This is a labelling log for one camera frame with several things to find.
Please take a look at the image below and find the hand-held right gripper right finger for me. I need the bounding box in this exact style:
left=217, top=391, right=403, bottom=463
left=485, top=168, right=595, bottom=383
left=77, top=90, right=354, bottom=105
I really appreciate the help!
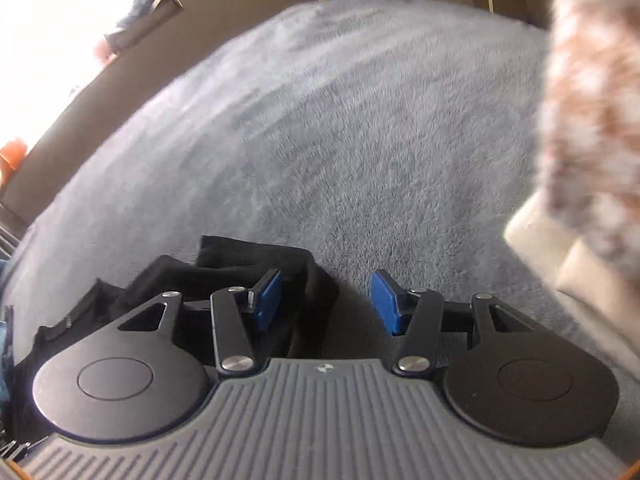
left=370, top=269, right=537, bottom=376

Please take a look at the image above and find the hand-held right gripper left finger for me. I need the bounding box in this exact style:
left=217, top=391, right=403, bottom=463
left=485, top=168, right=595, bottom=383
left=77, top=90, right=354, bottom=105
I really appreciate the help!
left=117, top=268, right=283, bottom=375

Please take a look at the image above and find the black t-shirt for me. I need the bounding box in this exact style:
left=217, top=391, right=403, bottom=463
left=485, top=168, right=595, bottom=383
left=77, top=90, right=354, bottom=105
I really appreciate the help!
left=10, top=235, right=341, bottom=441

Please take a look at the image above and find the cream folded blanket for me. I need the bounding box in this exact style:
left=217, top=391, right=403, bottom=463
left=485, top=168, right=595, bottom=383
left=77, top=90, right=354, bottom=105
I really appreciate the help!
left=505, top=192, right=640, bottom=311

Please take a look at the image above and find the grey bed blanket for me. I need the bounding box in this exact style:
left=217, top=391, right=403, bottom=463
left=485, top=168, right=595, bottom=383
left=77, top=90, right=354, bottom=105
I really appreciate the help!
left=0, top=0, right=640, bottom=441

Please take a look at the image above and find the orange container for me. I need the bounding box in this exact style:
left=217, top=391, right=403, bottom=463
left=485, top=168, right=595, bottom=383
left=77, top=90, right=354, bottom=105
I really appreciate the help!
left=0, top=137, right=26, bottom=171

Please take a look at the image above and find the dark crumpled cloth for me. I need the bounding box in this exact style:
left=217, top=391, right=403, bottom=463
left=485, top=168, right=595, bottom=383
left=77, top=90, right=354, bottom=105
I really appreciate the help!
left=117, top=0, right=166, bottom=31

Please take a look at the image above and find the window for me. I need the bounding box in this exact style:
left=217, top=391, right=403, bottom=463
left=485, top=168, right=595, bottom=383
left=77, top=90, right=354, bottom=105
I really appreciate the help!
left=0, top=0, right=183, bottom=161

